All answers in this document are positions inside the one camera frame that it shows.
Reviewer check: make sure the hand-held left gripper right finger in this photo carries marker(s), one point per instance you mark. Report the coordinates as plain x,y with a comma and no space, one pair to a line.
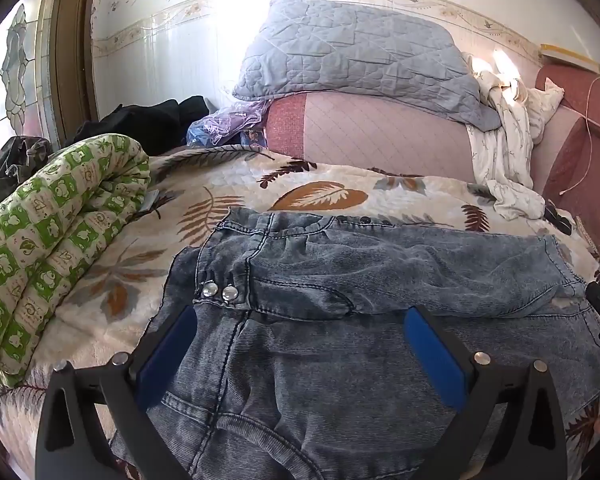
437,355

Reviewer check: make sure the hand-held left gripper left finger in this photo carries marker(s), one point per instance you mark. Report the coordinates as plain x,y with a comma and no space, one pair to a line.
162,355

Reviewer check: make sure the blue denim pants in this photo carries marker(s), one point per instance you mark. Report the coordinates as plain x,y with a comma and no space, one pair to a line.
330,285

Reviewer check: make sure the small black device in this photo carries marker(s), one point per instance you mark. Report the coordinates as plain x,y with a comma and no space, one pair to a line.
557,217

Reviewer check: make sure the leaf print fleece blanket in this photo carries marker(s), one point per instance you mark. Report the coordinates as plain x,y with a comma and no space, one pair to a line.
210,195

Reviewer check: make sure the green patterned rolled quilt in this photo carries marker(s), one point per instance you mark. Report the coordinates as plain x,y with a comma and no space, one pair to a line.
65,210

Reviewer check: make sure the red and pink headboard cushion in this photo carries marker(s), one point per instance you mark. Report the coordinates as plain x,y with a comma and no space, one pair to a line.
580,125

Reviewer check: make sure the white floral cloth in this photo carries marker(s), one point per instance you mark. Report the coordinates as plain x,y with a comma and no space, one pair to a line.
505,145

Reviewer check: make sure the black clothing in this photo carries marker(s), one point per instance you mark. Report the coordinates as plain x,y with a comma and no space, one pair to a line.
140,122

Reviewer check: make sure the purple plastic bag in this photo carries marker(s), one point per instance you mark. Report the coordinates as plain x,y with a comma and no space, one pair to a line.
225,122

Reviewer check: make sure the camouflage cloth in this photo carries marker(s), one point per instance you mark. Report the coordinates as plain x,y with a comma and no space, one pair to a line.
12,165

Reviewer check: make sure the yellow edged board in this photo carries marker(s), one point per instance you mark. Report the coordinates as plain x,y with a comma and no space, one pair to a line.
570,56

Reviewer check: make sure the grey-blue quilted blanket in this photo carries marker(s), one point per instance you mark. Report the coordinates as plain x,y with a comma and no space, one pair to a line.
350,50

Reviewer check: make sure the stained glass window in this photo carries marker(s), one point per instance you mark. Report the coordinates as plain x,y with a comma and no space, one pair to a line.
15,70

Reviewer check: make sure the wooden door frame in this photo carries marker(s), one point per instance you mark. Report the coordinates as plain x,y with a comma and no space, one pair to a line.
72,45

